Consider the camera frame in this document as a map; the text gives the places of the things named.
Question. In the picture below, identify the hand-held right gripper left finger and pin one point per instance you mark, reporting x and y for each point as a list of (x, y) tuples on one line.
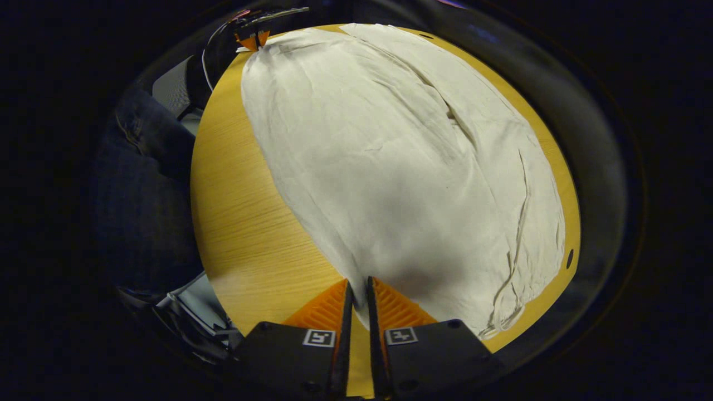
[(344, 345)]

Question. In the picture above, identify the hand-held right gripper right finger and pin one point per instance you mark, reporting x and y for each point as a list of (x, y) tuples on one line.
[(376, 345)]

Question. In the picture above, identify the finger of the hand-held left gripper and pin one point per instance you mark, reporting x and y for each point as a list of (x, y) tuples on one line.
[(248, 42), (263, 39)]

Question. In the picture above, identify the white jeans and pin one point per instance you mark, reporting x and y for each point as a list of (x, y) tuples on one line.
[(390, 167)]

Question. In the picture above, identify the person's dark blue trouser legs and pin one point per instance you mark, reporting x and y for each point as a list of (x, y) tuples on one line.
[(145, 211)]

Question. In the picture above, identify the person's grey ribbed garment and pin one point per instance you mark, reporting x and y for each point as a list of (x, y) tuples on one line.
[(175, 89)]

